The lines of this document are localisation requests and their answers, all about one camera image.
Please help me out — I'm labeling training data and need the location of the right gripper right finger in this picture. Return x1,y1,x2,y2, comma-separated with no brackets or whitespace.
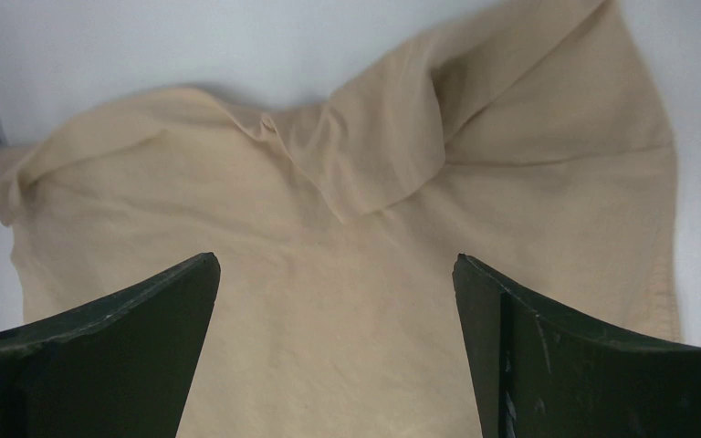
452,254,701,437

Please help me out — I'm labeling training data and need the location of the beige t shirt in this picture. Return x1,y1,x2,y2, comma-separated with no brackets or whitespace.
0,1,680,437

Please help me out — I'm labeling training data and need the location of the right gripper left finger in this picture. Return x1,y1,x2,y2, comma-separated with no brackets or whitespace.
0,253,221,437

